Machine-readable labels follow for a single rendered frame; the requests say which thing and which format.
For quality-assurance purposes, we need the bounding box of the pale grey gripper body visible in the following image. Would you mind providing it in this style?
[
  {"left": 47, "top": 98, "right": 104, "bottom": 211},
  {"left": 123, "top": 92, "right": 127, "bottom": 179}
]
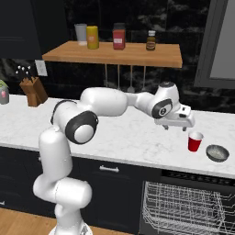
[{"left": 153, "top": 113, "right": 196, "bottom": 129}]

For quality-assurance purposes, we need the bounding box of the red plastic cup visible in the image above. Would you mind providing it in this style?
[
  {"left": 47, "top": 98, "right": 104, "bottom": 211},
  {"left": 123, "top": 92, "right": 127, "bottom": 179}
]
[{"left": 187, "top": 130, "right": 205, "bottom": 153}]

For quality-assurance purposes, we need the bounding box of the grey bowl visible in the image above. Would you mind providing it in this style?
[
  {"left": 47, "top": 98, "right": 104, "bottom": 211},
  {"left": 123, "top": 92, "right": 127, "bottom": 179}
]
[{"left": 205, "top": 144, "right": 230, "bottom": 163}]

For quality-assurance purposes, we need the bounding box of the black dishwasher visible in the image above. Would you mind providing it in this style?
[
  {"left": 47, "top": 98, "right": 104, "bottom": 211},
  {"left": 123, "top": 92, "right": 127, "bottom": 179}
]
[{"left": 138, "top": 169, "right": 235, "bottom": 235}]

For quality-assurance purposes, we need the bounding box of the hanging metal utensil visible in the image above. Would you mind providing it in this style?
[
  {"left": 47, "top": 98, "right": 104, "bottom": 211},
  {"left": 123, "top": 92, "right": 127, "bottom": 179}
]
[
  {"left": 140, "top": 65, "right": 147, "bottom": 94},
  {"left": 116, "top": 63, "right": 121, "bottom": 91},
  {"left": 104, "top": 63, "right": 109, "bottom": 88}
]

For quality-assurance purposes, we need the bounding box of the hanging metal spatula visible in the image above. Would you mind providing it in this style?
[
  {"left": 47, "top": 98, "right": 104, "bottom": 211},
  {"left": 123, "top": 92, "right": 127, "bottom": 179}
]
[{"left": 126, "top": 64, "right": 136, "bottom": 94}]

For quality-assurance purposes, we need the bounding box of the black drawer front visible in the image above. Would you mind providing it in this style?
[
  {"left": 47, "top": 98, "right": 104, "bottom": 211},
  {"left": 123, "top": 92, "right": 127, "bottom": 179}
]
[{"left": 71, "top": 156, "right": 162, "bottom": 191}]

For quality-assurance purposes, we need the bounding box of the brown glass bottle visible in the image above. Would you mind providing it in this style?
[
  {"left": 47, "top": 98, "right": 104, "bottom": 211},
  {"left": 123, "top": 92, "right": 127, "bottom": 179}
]
[{"left": 145, "top": 29, "right": 157, "bottom": 51}]

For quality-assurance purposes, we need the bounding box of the yellow can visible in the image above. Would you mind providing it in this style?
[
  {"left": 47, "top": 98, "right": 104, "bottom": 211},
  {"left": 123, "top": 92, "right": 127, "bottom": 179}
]
[{"left": 85, "top": 25, "right": 100, "bottom": 50}]

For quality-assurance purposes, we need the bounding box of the wooden knife block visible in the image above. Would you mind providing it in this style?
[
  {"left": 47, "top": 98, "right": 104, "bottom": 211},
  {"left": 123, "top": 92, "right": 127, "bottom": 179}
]
[{"left": 19, "top": 76, "right": 49, "bottom": 107}]

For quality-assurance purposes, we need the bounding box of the black base cupboard run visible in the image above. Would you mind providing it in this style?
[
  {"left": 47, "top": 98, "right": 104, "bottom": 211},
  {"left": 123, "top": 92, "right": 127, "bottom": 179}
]
[{"left": 0, "top": 146, "right": 162, "bottom": 235}]

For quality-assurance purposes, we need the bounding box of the silver drawer handle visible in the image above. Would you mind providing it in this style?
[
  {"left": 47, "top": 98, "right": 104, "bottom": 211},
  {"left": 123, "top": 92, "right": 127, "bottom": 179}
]
[{"left": 99, "top": 164, "right": 120, "bottom": 173}]

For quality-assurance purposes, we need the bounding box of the white wire dishwasher rack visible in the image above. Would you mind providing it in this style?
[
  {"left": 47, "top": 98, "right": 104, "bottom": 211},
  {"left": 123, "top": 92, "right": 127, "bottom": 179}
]
[{"left": 141, "top": 180, "right": 235, "bottom": 235}]

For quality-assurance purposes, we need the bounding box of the grey window frame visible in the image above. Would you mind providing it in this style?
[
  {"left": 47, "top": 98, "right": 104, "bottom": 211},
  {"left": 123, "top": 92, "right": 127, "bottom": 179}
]
[{"left": 194, "top": 0, "right": 235, "bottom": 90}]

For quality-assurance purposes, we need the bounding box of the wooden wall shelf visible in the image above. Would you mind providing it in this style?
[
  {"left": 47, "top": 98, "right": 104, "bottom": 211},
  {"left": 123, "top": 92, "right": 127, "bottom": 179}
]
[{"left": 41, "top": 40, "right": 184, "bottom": 69}]

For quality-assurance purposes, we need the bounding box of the white wall socket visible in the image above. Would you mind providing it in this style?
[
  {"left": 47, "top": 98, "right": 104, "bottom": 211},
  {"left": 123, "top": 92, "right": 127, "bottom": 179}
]
[{"left": 35, "top": 59, "right": 49, "bottom": 77}]

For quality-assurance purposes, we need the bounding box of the black-handled knife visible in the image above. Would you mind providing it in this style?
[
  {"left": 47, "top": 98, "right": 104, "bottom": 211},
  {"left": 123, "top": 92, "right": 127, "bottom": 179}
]
[
  {"left": 27, "top": 65, "right": 35, "bottom": 81},
  {"left": 15, "top": 70, "right": 26, "bottom": 83},
  {"left": 17, "top": 65, "right": 31, "bottom": 82}
]

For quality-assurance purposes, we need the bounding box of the black wall cupboard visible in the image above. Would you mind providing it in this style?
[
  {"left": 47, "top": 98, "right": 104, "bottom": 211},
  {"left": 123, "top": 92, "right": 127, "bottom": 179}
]
[{"left": 0, "top": 0, "right": 71, "bottom": 61}]

